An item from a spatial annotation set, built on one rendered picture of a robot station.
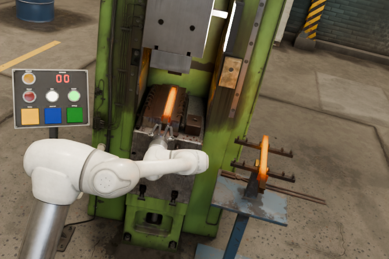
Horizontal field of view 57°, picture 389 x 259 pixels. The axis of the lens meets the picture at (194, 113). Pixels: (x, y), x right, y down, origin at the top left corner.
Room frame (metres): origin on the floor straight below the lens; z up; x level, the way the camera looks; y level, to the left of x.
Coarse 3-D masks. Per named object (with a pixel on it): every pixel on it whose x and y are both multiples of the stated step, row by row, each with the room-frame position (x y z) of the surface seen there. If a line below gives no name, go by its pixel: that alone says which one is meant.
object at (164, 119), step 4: (172, 88) 1.98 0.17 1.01; (172, 92) 1.93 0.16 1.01; (172, 96) 1.89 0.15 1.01; (168, 100) 1.83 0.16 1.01; (172, 100) 1.84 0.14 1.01; (168, 104) 1.78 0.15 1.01; (172, 104) 1.79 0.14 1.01; (168, 108) 1.74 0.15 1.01; (168, 112) 1.69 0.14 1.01; (164, 116) 1.62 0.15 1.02; (168, 116) 1.63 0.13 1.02; (164, 120) 1.58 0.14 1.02; (168, 120) 1.63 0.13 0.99; (164, 124) 1.55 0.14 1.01; (164, 128) 1.55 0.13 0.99
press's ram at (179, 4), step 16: (160, 0) 1.65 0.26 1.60; (176, 0) 1.65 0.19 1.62; (192, 0) 1.65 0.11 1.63; (208, 0) 1.65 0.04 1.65; (160, 16) 1.65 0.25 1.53; (176, 16) 1.65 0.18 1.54; (192, 16) 1.65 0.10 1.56; (208, 16) 1.65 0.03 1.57; (224, 16) 1.85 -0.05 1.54; (144, 32) 1.64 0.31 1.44; (160, 32) 1.65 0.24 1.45; (176, 32) 1.65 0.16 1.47; (192, 32) 1.65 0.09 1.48; (160, 48) 1.65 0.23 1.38; (176, 48) 1.65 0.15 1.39; (192, 48) 1.65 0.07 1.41
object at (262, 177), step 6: (264, 138) 1.66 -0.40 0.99; (264, 144) 1.60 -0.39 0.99; (264, 150) 1.54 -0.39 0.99; (264, 156) 1.49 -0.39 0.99; (264, 162) 1.43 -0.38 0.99; (264, 168) 1.38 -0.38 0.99; (258, 174) 1.32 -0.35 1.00; (264, 174) 1.33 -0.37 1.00; (264, 180) 1.29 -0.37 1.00; (258, 186) 1.27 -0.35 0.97; (264, 186) 1.25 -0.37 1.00; (258, 192) 1.23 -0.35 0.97
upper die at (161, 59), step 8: (152, 56) 1.65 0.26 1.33; (160, 56) 1.65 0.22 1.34; (168, 56) 1.65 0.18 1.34; (176, 56) 1.65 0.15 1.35; (184, 56) 1.65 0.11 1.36; (152, 64) 1.65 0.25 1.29; (160, 64) 1.65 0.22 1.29; (168, 64) 1.65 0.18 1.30; (176, 64) 1.65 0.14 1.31; (184, 64) 1.65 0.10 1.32; (184, 72) 1.65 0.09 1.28
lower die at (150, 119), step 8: (160, 88) 2.01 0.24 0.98; (168, 88) 2.01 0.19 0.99; (184, 88) 2.06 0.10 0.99; (160, 96) 1.89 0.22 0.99; (168, 96) 1.90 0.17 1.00; (176, 96) 1.92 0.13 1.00; (152, 104) 1.79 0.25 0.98; (160, 104) 1.79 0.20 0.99; (176, 104) 1.83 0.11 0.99; (152, 112) 1.70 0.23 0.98; (160, 112) 1.70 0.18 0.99; (176, 112) 1.74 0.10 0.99; (144, 120) 1.65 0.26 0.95; (152, 120) 1.65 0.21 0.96; (160, 120) 1.65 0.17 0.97; (176, 120) 1.65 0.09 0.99; (176, 128) 1.65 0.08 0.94
